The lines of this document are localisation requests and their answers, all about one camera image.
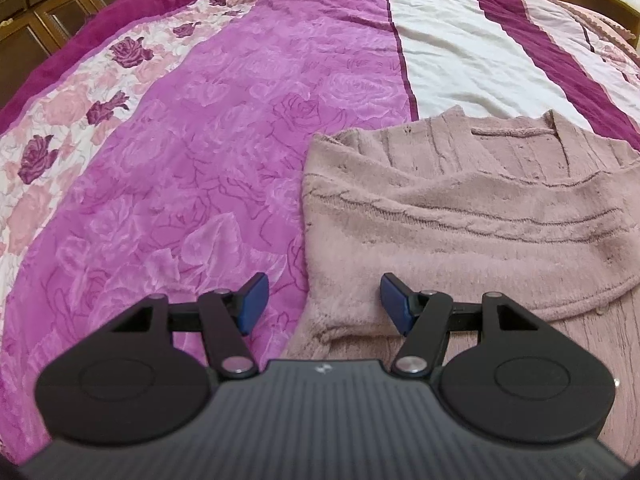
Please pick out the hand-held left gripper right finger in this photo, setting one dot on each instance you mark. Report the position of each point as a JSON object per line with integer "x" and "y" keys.
{"x": 397, "y": 305}

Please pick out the magenta pillow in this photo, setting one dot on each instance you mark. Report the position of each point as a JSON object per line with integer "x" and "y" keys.
{"x": 125, "y": 15}

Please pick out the dark wooden wardrobe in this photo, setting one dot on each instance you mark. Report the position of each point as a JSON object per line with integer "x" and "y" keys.
{"x": 45, "y": 15}

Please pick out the striped floral bedspread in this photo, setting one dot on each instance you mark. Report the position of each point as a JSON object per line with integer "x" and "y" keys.
{"x": 200, "y": 160}

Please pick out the pink knit cardigan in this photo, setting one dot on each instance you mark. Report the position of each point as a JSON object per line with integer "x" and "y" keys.
{"x": 450, "y": 220}

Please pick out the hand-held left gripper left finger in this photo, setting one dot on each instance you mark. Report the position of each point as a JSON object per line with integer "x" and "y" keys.
{"x": 251, "y": 305}

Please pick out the pink crocheted cloth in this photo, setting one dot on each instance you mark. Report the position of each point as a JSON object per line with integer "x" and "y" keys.
{"x": 605, "y": 25}

